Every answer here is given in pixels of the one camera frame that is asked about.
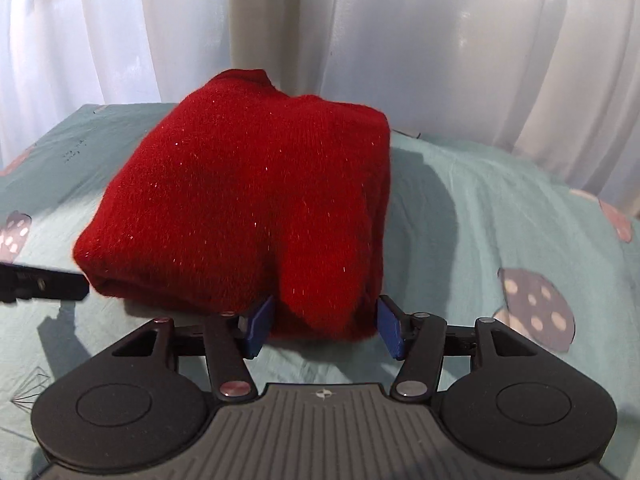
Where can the light teal mushroom bedsheet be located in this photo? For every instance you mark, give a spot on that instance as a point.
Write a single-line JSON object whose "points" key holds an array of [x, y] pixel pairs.
{"points": [[459, 214]]}

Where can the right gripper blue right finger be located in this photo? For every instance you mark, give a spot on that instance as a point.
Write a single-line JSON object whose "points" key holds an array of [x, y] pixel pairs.
{"points": [[395, 327]]}

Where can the red knit sweater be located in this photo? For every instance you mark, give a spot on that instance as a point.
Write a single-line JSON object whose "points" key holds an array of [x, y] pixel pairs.
{"points": [[243, 194]]}

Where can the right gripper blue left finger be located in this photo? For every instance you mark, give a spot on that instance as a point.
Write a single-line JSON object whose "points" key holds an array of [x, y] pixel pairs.
{"points": [[255, 328]]}

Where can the white sheer curtain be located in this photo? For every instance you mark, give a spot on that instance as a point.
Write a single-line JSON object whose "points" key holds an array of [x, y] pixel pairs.
{"points": [[553, 81]]}

